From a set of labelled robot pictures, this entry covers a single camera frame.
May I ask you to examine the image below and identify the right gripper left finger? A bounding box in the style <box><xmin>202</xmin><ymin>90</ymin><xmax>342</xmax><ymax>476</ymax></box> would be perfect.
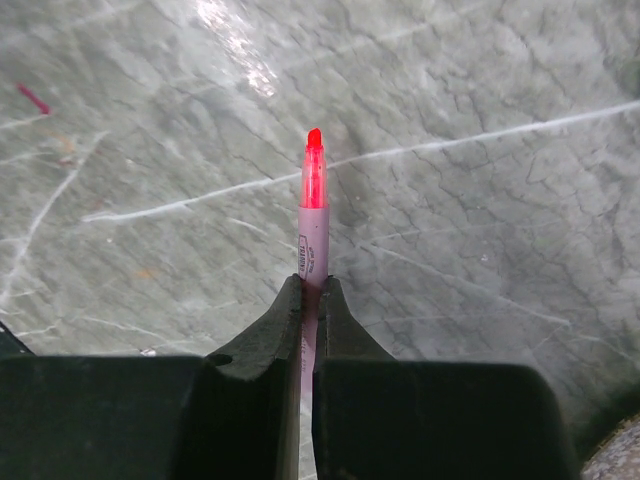
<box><xmin>1</xmin><ymin>276</ymin><xmax>303</xmax><ymax>479</ymax></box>

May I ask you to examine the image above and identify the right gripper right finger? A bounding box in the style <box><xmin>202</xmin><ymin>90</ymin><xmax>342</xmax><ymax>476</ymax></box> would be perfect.
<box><xmin>312</xmin><ymin>278</ymin><xmax>580</xmax><ymax>479</ymax></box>

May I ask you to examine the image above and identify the pink highlighter pen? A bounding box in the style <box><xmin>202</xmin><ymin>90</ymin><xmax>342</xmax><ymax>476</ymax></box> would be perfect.
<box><xmin>274</xmin><ymin>128</ymin><xmax>329</xmax><ymax>479</ymax></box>

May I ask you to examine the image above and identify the speckled grey plate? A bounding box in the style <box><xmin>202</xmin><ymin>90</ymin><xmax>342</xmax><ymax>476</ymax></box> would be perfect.
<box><xmin>581</xmin><ymin>416</ymin><xmax>640</xmax><ymax>480</ymax></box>

